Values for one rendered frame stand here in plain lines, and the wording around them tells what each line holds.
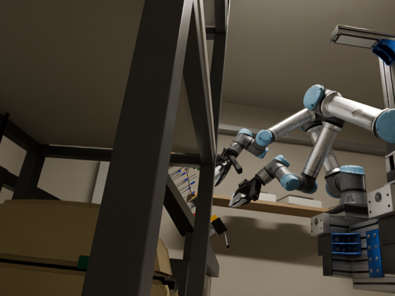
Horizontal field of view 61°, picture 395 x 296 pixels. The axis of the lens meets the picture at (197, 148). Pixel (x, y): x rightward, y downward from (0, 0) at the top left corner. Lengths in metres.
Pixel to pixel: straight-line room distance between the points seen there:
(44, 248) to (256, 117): 3.56
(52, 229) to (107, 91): 0.24
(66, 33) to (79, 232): 0.29
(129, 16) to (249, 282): 3.22
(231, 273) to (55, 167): 2.07
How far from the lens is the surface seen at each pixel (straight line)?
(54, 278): 0.57
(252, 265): 3.53
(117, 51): 0.51
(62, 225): 0.57
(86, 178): 3.64
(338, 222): 1.71
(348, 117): 1.49
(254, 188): 1.65
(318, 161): 1.70
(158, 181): 0.23
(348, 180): 1.82
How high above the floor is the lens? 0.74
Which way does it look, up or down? 22 degrees up
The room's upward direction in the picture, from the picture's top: 6 degrees clockwise
